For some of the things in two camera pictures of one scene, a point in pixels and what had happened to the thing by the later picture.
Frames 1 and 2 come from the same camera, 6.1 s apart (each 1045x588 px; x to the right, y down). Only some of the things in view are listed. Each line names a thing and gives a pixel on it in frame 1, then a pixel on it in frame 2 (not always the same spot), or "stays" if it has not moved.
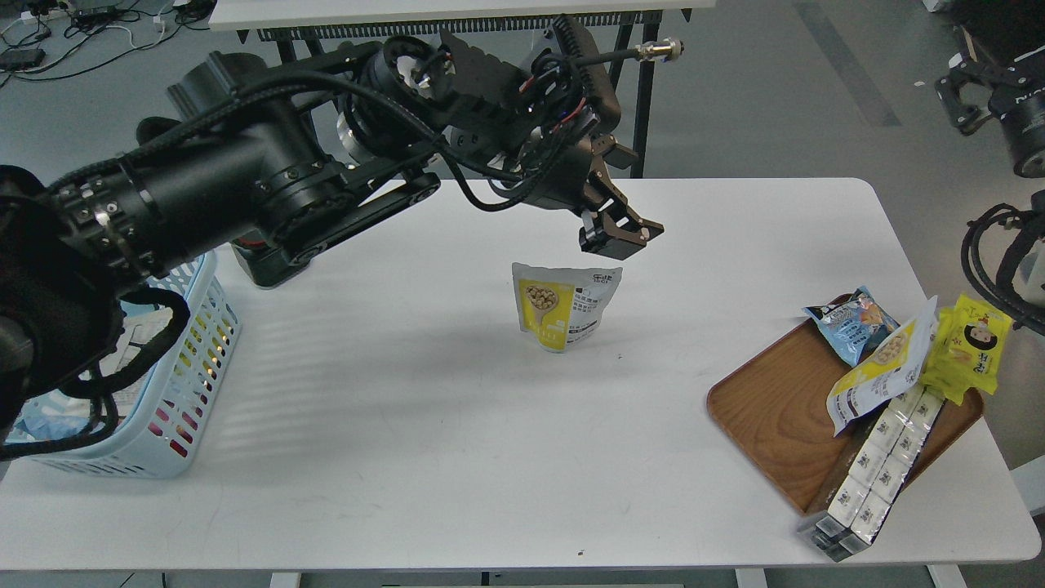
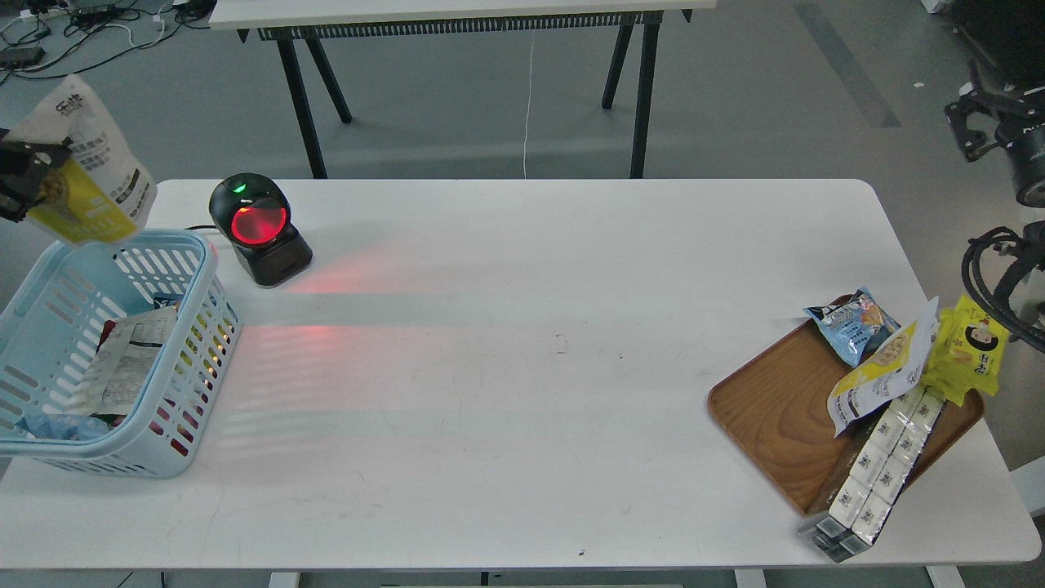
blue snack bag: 856,325 stays
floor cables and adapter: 54,39 stays
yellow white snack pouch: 562,308 → 103,192
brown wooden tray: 773,408 stays
